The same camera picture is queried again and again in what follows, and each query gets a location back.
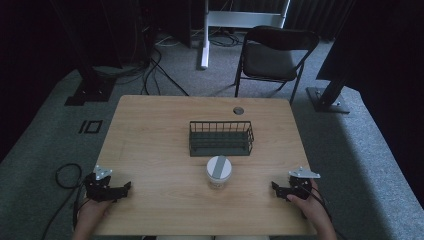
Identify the person's left hand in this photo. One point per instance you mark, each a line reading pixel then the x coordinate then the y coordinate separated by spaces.
pixel 93 211

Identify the white desk frame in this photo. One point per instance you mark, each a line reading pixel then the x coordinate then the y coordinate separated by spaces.
pixel 233 19

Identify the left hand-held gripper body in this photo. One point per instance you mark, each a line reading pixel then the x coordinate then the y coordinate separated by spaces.
pixel 98 190

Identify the black metal stand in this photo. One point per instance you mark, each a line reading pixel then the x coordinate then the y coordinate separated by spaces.
pixel 91 90
pixel 328 98

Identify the clear jar with white lid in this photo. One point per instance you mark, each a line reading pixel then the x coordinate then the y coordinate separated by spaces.
pixel 218 171

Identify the black folding chair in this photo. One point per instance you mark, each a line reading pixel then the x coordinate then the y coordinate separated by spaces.
pixel 271 61

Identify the grey table grommet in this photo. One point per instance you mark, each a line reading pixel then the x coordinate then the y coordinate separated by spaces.
pixel 238 110

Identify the person's right hand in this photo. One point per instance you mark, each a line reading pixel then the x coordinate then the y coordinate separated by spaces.
pixel 310 208

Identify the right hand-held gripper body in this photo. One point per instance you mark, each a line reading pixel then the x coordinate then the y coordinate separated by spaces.
pixel 299 185

